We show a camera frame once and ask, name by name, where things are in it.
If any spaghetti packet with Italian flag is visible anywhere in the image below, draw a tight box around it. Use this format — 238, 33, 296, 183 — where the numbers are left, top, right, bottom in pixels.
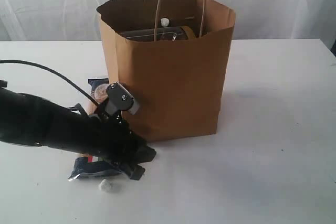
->
68, 78, 121, 181

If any white crumb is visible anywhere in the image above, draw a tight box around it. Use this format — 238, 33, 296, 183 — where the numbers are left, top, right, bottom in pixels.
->
160, 17, 170, 27
98, 179, 113, 193

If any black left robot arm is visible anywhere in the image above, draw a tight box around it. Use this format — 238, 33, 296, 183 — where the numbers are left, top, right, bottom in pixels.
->
1, 82, 156, 180

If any clear jar with yellow lid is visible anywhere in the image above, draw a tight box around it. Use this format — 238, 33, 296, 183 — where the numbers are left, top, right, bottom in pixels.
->
120, 26, 196, 42

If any large brown paper bag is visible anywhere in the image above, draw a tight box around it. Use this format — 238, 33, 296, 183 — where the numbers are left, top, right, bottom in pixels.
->
97, 0, 236, 142

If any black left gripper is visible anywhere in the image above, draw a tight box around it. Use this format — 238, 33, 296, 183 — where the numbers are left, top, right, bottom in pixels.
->
89, 82, 156, 180

